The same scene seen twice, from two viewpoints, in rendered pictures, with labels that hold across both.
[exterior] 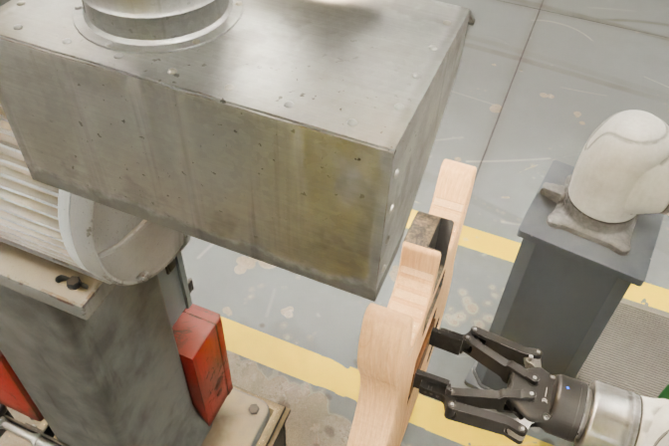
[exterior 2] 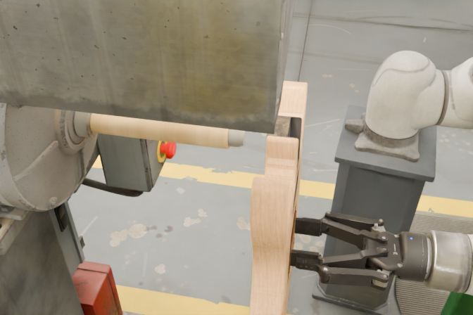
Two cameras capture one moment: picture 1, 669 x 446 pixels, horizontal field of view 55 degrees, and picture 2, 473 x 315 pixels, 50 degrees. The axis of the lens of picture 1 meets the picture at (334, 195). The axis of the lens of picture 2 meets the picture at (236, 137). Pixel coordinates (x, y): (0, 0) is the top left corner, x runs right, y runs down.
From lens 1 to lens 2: 14 cm
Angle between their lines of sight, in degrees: 10
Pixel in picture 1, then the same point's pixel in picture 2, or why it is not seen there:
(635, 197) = (416, 114)
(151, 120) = not seen: outside the picture
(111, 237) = (23, 160)
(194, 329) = (89, 280)
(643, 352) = not seen: hidden behind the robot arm
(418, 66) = not seen: outside the picture
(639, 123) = (408, 59)
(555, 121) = (337, 93)
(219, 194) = (130, 60)
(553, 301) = (369, 210)
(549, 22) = (317, 25)
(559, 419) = (411, 264)
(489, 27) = not seen: hidden behind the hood
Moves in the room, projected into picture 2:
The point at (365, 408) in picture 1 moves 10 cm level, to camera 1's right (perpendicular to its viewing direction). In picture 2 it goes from (260, 280) to (331, 269)
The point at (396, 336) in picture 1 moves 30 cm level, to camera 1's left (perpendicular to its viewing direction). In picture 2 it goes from (281, 197) to (5, 234)
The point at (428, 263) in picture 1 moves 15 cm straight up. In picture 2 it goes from (289, 150) to (298, 54)
